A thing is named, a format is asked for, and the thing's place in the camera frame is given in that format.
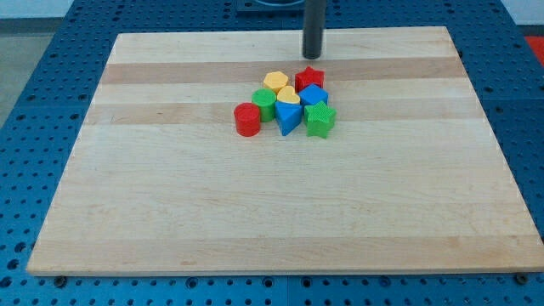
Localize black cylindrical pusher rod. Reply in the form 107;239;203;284
302;0;326;60

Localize yellow hexagon block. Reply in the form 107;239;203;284
263;71;289;94

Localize red cylinder block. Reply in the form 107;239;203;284
234;102;260;137

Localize green star block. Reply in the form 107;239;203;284
304;101;337;139

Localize wooden board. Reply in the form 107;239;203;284
27;26;543;277

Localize blue triangle block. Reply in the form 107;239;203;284
275;101;303;136

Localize red star block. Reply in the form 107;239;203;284
295;66;325;93

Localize blue cube block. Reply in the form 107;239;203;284
298;84;329;106

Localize yellow heart block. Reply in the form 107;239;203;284
276;86;301;105

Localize green cylinder block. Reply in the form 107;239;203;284
252;88;276;122

